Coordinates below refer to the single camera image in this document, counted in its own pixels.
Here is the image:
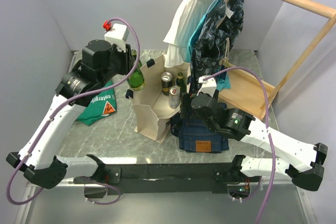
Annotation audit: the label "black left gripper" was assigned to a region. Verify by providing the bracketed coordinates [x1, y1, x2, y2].
[97, 41, 134, 87]

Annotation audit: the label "green glass bottle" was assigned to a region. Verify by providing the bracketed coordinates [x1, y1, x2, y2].
[176, 72, 186, 93]
[131, 49, 142, 68]
[127, 67, 145, 91]

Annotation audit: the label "beige canvas tote bag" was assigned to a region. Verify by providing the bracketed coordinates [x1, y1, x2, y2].
[127, 55, 190, 143]

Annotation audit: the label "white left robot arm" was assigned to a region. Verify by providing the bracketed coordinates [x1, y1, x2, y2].
[6, 40, 135, 189]

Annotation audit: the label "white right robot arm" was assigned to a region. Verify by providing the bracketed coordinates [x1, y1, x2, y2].
[181, 93, 328, 191]

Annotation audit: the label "folded blue jeans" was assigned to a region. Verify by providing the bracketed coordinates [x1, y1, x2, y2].
[170, 118, 229, 154]

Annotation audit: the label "teal garment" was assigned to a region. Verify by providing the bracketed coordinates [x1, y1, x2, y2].
[190, 0, 232, 92]

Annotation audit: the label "wooden clothes rack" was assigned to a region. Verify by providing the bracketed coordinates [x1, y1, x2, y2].
[185, 0, 336, 120]

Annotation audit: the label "green t-shirt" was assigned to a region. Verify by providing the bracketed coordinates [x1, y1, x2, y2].
[77, 89, 117, 126]

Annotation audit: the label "silver can red tab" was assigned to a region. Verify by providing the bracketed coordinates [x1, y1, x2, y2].
[169, 86, 180, 109]

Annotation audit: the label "dark can silver top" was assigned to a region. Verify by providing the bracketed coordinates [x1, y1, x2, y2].
[161, 72, 173, 95]

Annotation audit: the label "black base bar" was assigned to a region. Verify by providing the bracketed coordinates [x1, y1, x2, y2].
[90, 163, 258, 194]

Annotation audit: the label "dark patterned shirt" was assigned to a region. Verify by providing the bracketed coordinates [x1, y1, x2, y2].
[186, 0, 244, 91]

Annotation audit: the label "white pleated garment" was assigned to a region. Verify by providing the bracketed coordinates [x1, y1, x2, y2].
[163, 0, 212, 68]

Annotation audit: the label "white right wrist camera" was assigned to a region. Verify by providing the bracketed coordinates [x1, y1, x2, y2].
[197, 76, 217, 97]

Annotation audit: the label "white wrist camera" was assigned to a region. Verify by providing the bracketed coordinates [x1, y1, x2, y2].
[104, 24, 129, 52]
[197, 76, 217, 97]

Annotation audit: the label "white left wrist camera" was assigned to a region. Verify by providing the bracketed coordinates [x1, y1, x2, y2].
[104, 24, 129, 52]

